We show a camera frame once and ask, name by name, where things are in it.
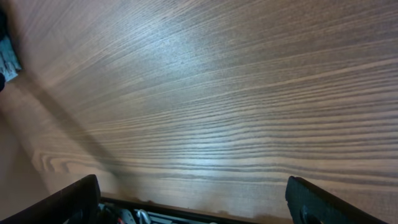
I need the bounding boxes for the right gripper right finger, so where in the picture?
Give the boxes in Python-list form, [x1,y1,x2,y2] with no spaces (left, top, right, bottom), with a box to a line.
[285,176,383,224]

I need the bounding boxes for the folded grey patterned cloth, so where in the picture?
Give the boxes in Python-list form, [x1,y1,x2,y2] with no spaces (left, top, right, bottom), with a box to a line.
[2,35,22,82]

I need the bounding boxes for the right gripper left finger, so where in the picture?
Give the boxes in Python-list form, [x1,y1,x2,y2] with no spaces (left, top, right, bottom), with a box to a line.
[1,174,101,224]

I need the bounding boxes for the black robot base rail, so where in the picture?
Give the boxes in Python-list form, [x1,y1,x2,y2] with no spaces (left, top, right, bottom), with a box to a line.
[98,195,259,224]

